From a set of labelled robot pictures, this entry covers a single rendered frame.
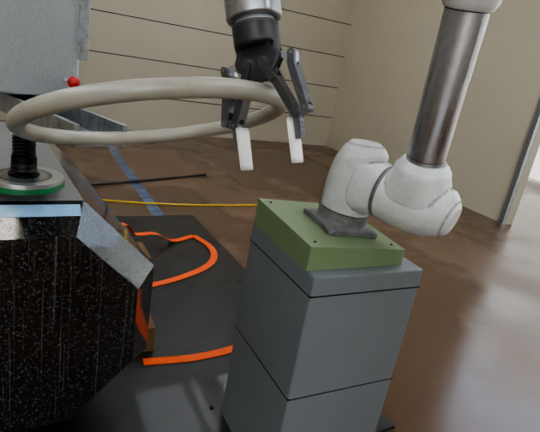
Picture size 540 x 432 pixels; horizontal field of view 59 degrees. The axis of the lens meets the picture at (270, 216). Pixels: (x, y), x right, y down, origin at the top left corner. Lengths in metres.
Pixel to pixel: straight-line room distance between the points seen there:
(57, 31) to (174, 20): 5.75
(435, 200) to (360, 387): 0.67
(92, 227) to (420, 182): 0.96
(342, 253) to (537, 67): 4.76
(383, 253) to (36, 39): 1.09
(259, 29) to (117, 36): 6.23
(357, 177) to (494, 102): 4.81
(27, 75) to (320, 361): 1.11
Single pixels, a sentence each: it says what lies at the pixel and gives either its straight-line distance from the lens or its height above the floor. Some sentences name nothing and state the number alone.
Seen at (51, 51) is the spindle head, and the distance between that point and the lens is 1.43.
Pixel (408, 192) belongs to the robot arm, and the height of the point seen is 1.05.
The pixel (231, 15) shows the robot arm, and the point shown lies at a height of 1.38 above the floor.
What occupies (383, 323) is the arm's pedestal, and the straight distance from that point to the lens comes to 1.53.
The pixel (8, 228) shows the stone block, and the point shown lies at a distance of 1.49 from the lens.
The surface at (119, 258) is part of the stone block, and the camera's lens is 1.58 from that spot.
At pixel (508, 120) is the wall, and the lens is 5.97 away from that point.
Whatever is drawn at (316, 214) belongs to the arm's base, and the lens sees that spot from 1.47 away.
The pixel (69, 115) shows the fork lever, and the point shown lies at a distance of 1.37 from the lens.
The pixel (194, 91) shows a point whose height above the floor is 1.27.
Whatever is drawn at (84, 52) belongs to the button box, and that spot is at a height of 1.25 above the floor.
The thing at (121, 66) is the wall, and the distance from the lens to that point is 7.01.
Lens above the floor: 1.33
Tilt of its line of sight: 18 degrees down
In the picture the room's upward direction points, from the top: 10 degrees clockwise
